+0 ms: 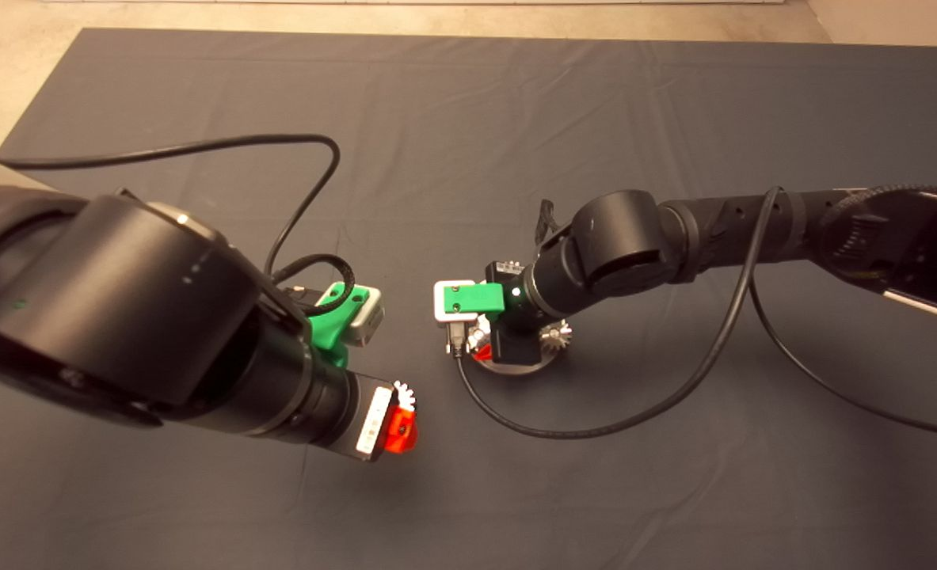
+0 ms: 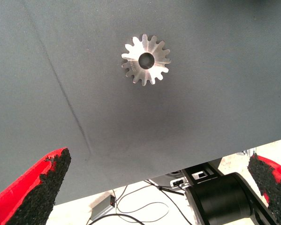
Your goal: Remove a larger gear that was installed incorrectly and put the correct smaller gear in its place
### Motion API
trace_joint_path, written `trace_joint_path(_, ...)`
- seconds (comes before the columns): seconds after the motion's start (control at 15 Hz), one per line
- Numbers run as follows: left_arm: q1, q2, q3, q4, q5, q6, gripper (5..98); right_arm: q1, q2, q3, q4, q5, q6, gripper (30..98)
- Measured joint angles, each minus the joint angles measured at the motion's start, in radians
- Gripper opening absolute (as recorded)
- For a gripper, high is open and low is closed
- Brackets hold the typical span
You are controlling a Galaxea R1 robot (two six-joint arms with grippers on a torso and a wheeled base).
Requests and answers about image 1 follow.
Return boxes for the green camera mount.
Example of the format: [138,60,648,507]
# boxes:
[303,282,372,370]
[443,283,508,324]

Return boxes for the right arm braided cable sleeve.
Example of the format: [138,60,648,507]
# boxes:
[821,183,937,238]

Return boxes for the black right camera cable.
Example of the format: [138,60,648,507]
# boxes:
[445,185,937,442]

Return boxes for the green left camera mount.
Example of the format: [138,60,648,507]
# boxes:
[303,282,372,370]

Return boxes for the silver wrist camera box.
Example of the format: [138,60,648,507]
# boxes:
[433,279,482,325]
[346,285,385,348]

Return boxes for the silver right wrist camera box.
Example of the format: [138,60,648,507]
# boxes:
[433,279,482,325]

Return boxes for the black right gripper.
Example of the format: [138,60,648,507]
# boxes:
[472,260,547,367]

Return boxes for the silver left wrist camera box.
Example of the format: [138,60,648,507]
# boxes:
[346,285,385,348]

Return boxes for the dark grey table cloth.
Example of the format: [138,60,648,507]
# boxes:
[0,29,937,570]

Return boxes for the black camera cable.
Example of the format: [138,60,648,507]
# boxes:
[445,185,937,442]
[0,132,357,317]

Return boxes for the black left camera cable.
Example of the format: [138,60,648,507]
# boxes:
[0,132,357,317]

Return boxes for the round metal plate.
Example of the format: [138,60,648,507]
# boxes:
[472,317,566,377]

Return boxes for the green right camera mount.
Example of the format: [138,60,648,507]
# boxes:
[443,283,508,324]

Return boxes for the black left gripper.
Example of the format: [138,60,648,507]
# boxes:
[310,370,421,463]

